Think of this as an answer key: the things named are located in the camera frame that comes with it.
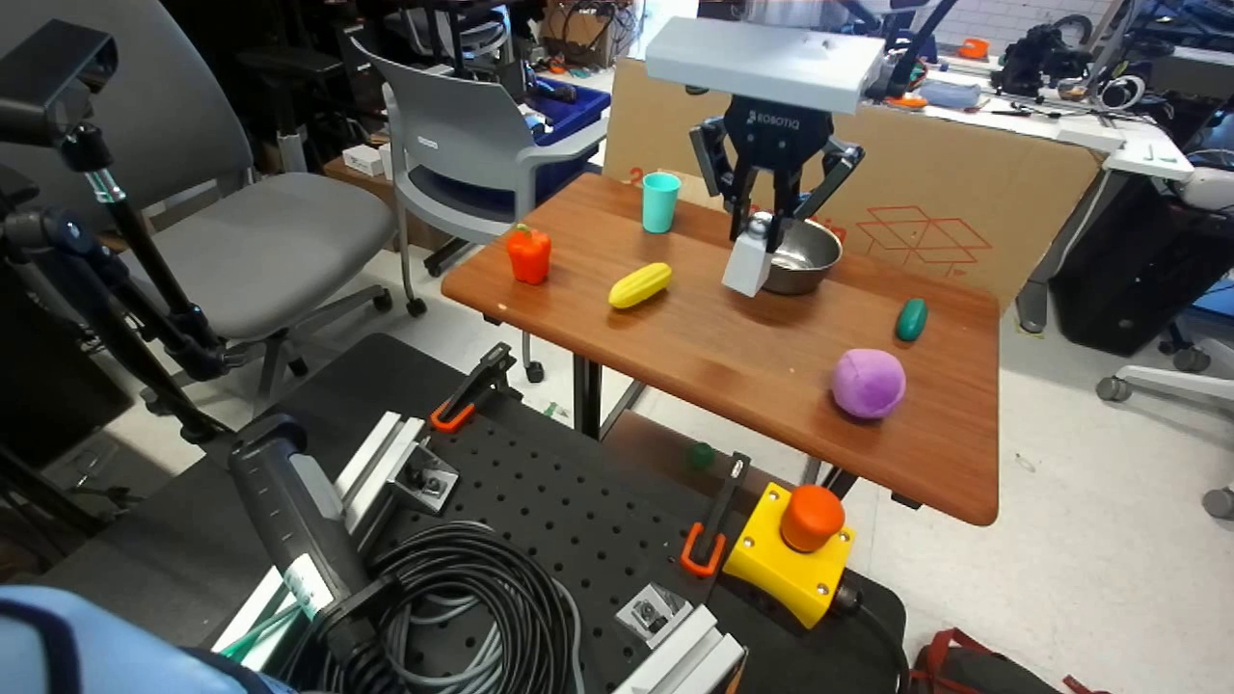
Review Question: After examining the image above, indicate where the teal plastic cup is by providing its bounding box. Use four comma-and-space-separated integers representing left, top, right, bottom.
639, 171, 681, 239

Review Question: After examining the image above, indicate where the yellow emergency stop button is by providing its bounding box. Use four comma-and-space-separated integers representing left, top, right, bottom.
718, 483, 858, 634

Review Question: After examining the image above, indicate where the orange black clamp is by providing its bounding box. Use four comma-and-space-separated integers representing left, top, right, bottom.
673, 447, 756, 583
429, 339, 522, 441

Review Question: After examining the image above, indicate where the yellow toy corn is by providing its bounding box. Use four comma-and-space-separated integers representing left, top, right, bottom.
605, 257, 679, 315

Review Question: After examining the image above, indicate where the white shaker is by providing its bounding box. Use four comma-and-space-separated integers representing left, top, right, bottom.
718, 217, 776, 306

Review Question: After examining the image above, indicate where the black rolling cabinet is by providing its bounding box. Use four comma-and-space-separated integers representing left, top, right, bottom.
1046, 171, 1221, 357

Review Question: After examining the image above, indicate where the black power supply box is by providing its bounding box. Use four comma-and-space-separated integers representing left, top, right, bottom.
226, 431, 376, 610

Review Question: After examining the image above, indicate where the white desk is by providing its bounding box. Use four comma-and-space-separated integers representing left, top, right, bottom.
897, 54, 1234, 217

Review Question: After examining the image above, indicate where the light grey office chair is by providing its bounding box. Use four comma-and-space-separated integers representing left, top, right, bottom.
347, 35, 608, 321

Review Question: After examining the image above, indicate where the red black bag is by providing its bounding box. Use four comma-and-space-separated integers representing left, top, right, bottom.
902, 623, 1100, 694

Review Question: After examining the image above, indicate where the black camera on tripod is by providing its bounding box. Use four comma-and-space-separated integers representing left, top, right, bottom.
0, 17, 265, 447

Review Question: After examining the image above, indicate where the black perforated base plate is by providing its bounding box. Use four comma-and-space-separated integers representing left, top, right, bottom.
35, 332, 909, 694

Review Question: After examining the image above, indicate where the metal pot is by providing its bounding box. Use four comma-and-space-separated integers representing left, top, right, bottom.
761, 213, 847, 301

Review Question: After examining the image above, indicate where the aluminium extrusion rail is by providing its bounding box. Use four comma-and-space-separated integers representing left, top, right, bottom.
209, 409, 461, 650
612, 583, 753, 694

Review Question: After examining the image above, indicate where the blue plastic bin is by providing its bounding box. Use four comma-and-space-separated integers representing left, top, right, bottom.
515, 72, 616, 148

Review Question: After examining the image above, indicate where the black table leg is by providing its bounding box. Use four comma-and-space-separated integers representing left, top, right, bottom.
571, 353, 608, 443

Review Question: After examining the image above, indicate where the dark grey office chair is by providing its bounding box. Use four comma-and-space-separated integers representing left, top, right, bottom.
0, 0, 396, 397

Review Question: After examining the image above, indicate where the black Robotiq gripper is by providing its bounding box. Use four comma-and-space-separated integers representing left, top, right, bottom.
687, 91, 867, 251

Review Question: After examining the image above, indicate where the black cable bundle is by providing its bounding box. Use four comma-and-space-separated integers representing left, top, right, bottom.
290, 517, 589, 694

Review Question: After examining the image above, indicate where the red toy bell pepper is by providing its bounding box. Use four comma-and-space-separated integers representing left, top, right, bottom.
501, 222, 554, 290

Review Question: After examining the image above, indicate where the blue cloth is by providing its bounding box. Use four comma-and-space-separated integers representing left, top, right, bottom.
0, 583, 280, 694

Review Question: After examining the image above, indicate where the purple ball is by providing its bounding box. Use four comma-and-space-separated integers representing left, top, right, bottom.
826, 343, 909, 425

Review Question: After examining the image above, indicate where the grey chair base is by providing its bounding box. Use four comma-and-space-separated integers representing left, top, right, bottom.
1094, 275, 1234, 416

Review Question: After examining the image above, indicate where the green toy vegetable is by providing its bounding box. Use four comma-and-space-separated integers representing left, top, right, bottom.
889, 298, 932, 346

